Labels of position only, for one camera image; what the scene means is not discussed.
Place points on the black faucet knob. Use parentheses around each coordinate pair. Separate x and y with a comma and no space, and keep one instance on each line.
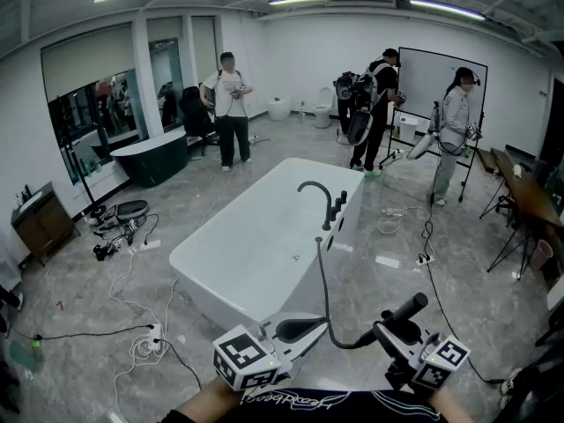
(334,214)
(343,195)
(339,204)

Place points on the dark green bathtub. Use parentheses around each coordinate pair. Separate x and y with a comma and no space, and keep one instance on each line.
(154,165)

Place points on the grey roller blind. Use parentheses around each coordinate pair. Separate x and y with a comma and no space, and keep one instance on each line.
(83,60)

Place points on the pink waste bin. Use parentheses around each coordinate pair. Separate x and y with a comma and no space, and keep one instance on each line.
(541,254)

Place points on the spare hand-held gripper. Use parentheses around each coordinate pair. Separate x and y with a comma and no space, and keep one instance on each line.
(106,250)
(132,226)

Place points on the grey backpack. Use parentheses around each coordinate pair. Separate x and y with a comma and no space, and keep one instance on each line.
(372,86)

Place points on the black office chair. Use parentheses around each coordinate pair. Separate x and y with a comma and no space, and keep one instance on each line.
(194,113)

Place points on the person's right forearm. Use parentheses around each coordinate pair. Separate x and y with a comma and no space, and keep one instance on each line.
(454,408)

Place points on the clear bottle with green cap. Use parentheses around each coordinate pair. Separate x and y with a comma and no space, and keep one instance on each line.
(26,355)

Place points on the brown wooden sink cabinet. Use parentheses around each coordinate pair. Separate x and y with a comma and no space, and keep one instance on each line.
(44,227)

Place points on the black handheld shower head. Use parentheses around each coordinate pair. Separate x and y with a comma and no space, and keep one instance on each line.
(412,304)

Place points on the white bathtub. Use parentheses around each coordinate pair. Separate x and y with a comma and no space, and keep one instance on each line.
(264,227)

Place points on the black curved faucet spout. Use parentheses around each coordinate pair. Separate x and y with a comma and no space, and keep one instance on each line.
(328,205)

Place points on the white egg-shaped toilet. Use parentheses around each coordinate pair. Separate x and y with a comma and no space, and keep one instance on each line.
(279,107)

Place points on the white sneaker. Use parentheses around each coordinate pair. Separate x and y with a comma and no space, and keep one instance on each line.
(511,381)

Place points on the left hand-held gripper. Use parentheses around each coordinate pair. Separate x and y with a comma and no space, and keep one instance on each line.
(247,355)

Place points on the large glass window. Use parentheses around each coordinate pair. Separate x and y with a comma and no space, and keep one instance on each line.
(88,117)

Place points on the person's left forearm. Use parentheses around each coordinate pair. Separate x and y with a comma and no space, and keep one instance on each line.
(202,401)

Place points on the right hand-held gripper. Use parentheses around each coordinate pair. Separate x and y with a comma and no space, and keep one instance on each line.
(440,359)

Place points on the person's black printed shirt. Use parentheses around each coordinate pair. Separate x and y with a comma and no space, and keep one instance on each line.
(330,408)

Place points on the black pole stand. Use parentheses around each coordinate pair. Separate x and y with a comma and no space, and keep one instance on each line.
(98,212)

